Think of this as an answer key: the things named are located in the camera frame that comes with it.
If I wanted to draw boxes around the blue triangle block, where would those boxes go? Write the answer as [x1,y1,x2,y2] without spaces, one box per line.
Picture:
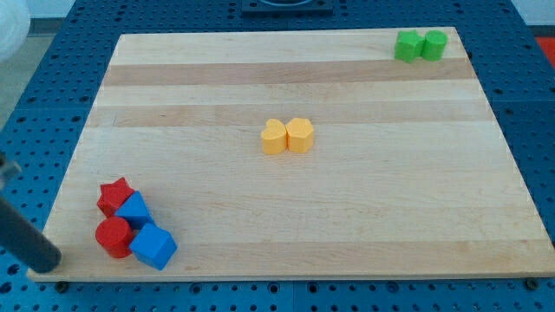
[115,191,154,230]

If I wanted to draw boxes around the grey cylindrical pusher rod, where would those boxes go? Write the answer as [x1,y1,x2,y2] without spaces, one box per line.
[0,151,63,275]

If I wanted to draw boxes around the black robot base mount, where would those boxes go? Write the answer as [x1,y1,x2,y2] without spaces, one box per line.
[239,0,335,15]

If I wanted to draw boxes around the blue cube block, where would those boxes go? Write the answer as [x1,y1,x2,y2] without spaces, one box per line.
[129,224,177,270]

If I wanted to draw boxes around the red cylinder block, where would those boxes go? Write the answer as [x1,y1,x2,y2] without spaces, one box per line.
[95,216,134,258]

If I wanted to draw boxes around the yellow hexagon block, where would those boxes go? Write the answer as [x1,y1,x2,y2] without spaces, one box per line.
[285,118,314,153]

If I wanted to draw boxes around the red star block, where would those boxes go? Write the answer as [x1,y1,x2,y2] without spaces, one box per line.
[97,178,134,218]

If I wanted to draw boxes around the green cylinder block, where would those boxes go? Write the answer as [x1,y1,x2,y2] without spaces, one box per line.
[421,30,448,62]

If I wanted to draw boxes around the yellow heart block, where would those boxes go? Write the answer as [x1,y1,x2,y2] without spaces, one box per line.
[260,119,287,155]

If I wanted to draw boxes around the wooden board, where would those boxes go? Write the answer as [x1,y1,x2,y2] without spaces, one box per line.
[29,27,554,282]

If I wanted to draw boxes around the green star block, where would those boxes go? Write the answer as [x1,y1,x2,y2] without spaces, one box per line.
[395,30,425,63]

